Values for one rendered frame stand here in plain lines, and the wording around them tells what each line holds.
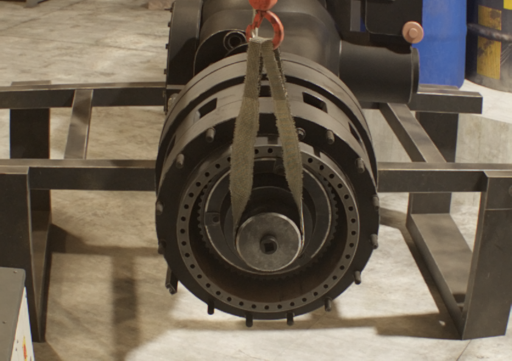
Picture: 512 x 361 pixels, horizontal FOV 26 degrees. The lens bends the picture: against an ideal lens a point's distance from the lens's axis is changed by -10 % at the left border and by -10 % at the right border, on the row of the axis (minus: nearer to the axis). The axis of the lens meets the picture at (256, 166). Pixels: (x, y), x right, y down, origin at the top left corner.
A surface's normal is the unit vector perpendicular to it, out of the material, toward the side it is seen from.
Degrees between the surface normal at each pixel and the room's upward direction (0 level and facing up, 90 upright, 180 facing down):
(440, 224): 0
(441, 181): 90
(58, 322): 0
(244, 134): 91
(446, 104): 90
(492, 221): 90
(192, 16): 34
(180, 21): 41
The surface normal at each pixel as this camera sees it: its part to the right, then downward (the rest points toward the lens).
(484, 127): -0.44, 0.28
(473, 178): 0.10, 0.33
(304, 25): 0.18, -0.89
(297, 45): 0.04, -0.69
